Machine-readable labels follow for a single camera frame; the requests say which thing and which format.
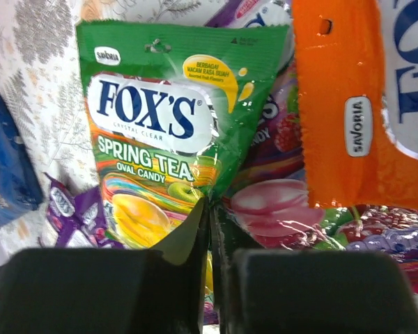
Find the green spring tea candy packet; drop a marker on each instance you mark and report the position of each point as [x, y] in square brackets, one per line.
[172, 112]

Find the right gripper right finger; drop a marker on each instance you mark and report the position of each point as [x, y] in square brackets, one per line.
[260, 290]

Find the orange fruits candy packet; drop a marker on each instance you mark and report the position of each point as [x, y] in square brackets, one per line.
[357, 67]

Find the purple candy packet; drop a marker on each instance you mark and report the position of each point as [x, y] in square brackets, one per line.
[252, 13]
[75, 221]

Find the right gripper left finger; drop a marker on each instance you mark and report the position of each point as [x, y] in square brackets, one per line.
[88, 290]

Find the blue Doritos chip bag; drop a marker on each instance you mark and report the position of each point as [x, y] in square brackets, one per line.
[20, 191]

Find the pink berries candy packet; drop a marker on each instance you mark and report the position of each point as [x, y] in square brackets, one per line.
[269, 198]

